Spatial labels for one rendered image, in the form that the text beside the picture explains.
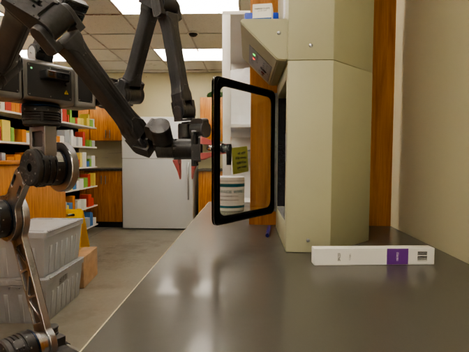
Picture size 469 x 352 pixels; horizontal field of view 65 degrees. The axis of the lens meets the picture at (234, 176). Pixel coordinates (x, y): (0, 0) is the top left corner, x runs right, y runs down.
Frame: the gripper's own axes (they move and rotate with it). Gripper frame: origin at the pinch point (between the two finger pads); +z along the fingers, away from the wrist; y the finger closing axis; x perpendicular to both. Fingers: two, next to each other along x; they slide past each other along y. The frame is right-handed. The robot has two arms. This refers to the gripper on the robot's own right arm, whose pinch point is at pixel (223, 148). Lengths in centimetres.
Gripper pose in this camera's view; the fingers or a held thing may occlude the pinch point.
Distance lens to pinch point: 107.8
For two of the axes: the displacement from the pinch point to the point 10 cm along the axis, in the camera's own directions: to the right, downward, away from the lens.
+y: 0.1, -10.0, -0.6
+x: 0.3, -0.6, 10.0
